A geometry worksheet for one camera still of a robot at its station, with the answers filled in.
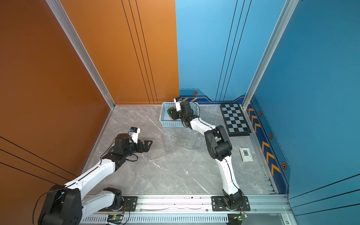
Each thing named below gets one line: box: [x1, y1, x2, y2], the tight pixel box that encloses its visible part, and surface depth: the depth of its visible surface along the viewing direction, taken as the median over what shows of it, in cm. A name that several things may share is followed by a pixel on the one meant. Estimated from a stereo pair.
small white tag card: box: [239, 147, 254, 163], surface depth 91 cm
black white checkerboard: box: [219, 103, 252, 137], surface depth 111 cm
